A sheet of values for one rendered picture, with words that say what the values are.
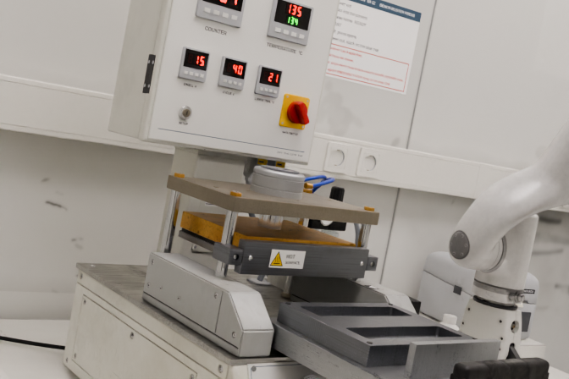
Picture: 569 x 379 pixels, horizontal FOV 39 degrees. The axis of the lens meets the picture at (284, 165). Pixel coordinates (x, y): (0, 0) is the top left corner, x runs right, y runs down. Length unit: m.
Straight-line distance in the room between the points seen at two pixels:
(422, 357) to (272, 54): 0.62
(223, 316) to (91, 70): 0.76
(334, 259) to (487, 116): 1.20
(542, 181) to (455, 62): 0.91
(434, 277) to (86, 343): 1.05
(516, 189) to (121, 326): 0.64
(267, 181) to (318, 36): 0.33
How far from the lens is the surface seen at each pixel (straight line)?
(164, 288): 1.12
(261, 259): 1.07
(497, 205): 1.30
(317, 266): 1.14
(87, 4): 1.62
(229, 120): 1.28
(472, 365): 0.86
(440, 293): 2.07
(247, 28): 1.29
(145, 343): 1.15
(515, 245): 1.37
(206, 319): 1.04
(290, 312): 1.00
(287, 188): 1.16
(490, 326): 1.40
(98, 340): 1.28
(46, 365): 1.42
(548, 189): 1.31
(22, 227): 1.62
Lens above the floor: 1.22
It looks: 3 degrees down
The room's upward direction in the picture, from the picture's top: 11 degrees clockwise
